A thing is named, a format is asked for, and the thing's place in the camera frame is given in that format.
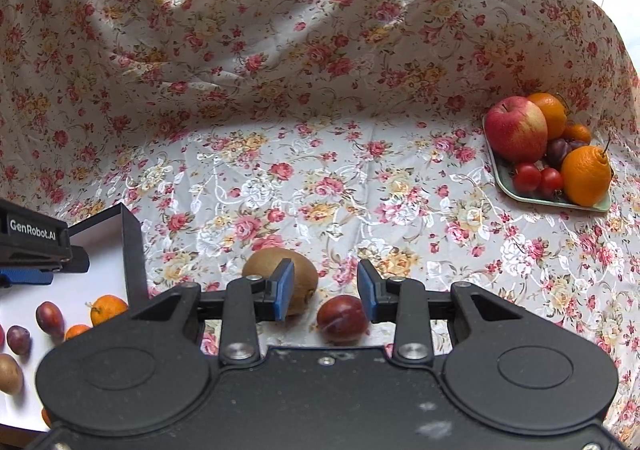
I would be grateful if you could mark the round orange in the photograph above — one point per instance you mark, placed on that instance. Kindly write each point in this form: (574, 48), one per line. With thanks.
(552, 112)

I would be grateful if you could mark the floral cloth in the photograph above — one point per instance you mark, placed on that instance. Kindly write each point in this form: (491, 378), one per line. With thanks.
(300, 105)

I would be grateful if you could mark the black box with white interior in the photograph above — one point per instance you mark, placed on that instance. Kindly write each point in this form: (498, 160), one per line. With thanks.
(100, 250)

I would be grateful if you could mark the dark red plum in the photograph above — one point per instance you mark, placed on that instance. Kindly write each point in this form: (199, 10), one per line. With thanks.
(50, 320)
(578, 145)
(557, 151)
(342, 320)
(19, 339)

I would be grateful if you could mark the brown kiwi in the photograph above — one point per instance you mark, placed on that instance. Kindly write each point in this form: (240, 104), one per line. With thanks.
(305, 280)
(10, 372)

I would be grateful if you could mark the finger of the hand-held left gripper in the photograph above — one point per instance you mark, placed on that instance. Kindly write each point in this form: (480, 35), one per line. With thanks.
(25, 277)
(77, 260)

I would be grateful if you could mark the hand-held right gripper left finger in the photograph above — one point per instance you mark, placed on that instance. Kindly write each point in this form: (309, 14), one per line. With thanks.
(284, 291)

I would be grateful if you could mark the green tray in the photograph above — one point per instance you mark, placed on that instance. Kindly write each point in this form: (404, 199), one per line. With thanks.
(505, 192)

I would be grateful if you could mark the red apple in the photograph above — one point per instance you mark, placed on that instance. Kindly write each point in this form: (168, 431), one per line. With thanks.
(515, 130)

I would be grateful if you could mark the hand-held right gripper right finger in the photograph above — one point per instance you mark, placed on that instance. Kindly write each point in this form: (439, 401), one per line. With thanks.
(367, 292)

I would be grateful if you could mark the bumpy orange with stem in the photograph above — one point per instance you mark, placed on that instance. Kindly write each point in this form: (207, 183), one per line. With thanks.
(585, 177)

